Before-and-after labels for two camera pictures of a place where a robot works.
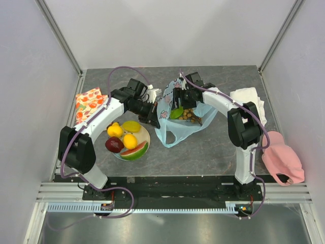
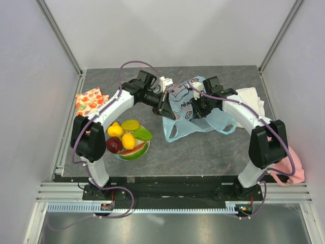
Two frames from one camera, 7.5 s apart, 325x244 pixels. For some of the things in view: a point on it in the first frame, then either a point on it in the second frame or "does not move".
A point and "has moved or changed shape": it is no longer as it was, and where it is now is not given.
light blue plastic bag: x=205 y=113 has moved or changed shape
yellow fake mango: x=131 y=126 does not move
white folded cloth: x=243 y=95 does not move
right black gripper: x=178 y=92 to x=198 y=113
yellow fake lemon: x=115 y=130 does not move
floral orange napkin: x=87 y=102 does not move
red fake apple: x=114 y=144 does not move
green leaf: x=176 y=113 to x=142 y=134
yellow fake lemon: x=130 y=141 does not move
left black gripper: x=152 y=117 to x=164 y=108
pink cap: x=282 y=162 does not move
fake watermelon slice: x=135 y=153 does not move
